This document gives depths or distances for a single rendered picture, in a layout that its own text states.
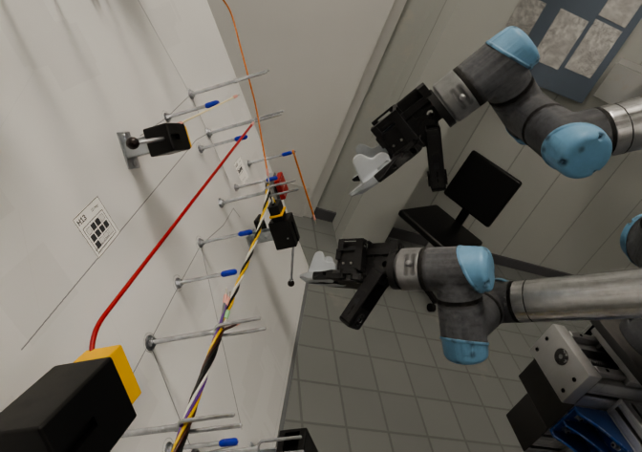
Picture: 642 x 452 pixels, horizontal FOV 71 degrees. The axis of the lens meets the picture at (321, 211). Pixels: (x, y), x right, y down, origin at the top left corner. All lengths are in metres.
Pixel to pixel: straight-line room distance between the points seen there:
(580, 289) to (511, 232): 2.98
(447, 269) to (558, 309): 0.20
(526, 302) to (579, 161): 0.28
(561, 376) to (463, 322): 0.38
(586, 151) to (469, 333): 0.32
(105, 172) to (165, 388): 0.26
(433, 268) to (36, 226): 0.55
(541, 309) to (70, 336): 0.69
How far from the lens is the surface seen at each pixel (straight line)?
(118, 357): 0.37
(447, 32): 2.57
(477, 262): 0.74
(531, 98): 0.80
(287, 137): 2.84
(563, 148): 0.69
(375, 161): 0.76
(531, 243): 3.97
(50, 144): 0.51
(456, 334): 0.78
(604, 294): 0.83
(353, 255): 0.82
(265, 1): 2.61
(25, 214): 0.47
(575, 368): 1.08
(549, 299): 0.85
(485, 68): 0.76
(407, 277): 0.78
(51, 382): 0.36
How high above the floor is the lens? 1.61
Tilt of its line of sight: 29 degrees down
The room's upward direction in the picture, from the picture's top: 24 degrees clockwise
